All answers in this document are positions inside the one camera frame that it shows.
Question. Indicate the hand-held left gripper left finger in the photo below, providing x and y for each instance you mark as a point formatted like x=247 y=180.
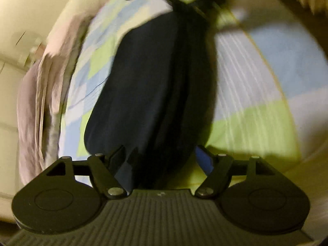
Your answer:
x=116 y=158

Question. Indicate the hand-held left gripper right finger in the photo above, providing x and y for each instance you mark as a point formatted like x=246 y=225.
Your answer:
x=205 y=160

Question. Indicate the dark navy garment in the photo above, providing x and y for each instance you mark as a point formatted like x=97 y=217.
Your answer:
x=143 y=87

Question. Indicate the blue green checked bed sheet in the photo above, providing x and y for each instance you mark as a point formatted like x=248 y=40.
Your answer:
x=256 y=94

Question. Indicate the grey pink blanket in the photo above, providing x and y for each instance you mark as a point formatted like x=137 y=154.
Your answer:
x=41 y=102

